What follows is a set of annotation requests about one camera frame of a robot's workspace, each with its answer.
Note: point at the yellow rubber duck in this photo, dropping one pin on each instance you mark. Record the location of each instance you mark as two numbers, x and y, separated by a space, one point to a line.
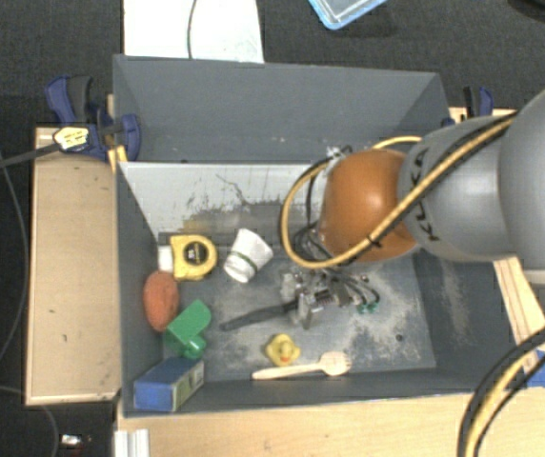
281 350

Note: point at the pale wood board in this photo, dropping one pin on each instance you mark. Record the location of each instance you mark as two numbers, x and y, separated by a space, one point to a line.
74 279

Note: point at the yellow tape measure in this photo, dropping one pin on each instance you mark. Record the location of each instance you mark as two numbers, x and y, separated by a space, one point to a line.
191 256

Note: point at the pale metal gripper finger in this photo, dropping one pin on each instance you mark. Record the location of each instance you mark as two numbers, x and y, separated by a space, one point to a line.
289 287
310 313

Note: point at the pale wooden spork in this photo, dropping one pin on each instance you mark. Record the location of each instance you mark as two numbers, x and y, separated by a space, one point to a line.
334 363

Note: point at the grey metal bin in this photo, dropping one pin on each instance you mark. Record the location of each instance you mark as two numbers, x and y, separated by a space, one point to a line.
253 117

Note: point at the orange oval sponge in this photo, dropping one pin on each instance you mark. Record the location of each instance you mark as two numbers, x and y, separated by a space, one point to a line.
160 300

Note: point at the green plastic toy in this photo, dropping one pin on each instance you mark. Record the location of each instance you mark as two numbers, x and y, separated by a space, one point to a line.
189 322

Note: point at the small white block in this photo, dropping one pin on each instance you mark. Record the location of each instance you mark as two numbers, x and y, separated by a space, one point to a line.
165 258

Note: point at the white paper cup green stripe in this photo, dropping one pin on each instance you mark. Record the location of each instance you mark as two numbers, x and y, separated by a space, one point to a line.
248 252

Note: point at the blue and green box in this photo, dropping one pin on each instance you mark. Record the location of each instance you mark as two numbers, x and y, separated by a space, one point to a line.
158 384

